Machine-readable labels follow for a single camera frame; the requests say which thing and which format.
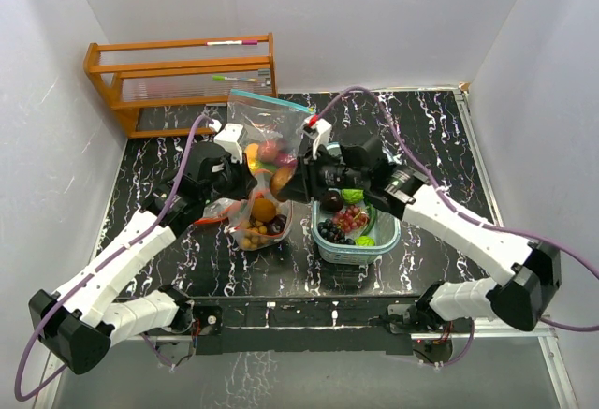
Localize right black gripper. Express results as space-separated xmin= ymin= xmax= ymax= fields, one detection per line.
xmin=278 ymin=146 xmax=367 ymax=205

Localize white round bun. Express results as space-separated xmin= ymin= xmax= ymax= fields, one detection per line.
xmin=269 ymin=166 xmax=296 ymax=202

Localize magenta round fruit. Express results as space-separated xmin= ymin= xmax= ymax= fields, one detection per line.
xmin=273 ymin=152 xmax=297 ymax=168

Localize orange fruit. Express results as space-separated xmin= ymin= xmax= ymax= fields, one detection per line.
xmin=251 ymin=197 xmax=277 ymax=224

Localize orange-zipper clear bag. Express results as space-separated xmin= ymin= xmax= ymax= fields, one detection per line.
xmin=194 ymin=184 xmax=293 ymax=251

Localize green yellow mango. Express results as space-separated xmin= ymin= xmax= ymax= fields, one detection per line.
xmin=244 ymin=143 xmax=277 ymax=174

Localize longan bunch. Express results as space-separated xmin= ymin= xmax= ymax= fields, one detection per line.
xmin=241 ymin=219 xmax=272 ymax=251

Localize blue-zipper clear bag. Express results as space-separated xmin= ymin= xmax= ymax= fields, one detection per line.
xmin=227 ymin=89 xmax=314 ymax=157

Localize light blue plastic basket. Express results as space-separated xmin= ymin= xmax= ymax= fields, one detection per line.
xmin=310 ymin=142 xmax=402 ymax=266

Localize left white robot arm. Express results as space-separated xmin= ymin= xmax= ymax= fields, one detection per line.
xmin=29 ymin=141 xmax=256 ymax=374

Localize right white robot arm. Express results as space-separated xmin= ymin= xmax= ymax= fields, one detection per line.
xmin=270 ymin=137 xmax=561 ymax=331

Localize dark grape bunch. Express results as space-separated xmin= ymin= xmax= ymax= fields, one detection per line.
xmin=317 ymin=219 xmax=356 ymax=245

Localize red grape bunch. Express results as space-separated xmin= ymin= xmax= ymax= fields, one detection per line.
xmin=332 ymin=206 xmax=370 ymax=234

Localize green cucumber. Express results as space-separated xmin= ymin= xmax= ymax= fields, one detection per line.
xmin=361 ymin=205 xmax=378 ymax=236

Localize green lime fruit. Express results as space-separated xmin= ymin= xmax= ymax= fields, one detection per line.
xmin=354 ymin=236 xmax=376 ymax=247

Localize green marker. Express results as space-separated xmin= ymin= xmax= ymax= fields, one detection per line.
xmin=212 ymin=75 xmax=258 ymax=83

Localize orange wooden shelf rack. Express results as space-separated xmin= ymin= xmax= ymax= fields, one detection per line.
xmin=83 ymin=33 xmax=278 ymax=139

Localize pink white marker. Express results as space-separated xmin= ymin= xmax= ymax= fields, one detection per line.
xmin=205 ymin=39 xmax=259 ymax=47

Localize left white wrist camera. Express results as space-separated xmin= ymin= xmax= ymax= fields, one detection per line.
xmin=208 ymin=120 xmax=245 ymax=164

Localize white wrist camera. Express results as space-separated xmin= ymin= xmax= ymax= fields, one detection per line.
xmin=300 ymin=116 xmax=332 ymax=159
xmin=208 ymin=120 xmax=245 ymax=164

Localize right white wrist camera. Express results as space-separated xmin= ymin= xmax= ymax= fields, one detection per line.
xmin=300 ymin=116 xmax=332 ymax=159

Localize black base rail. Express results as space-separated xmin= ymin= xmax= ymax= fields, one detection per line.
xmin=192 ymin=296 xmax=455 ymax=363

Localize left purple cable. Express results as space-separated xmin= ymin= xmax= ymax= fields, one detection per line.
xmin=13 ymin=114 xmax=226 ymax=402

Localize purple cable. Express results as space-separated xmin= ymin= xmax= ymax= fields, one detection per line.
xmin=311 ymin=85 xmax=599 ymax=367
xmin=13 ymin=114 xmax=226 ymax=402

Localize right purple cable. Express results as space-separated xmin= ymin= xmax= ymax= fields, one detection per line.
xmin=311 ymin=85 xmax=599 ymax=367

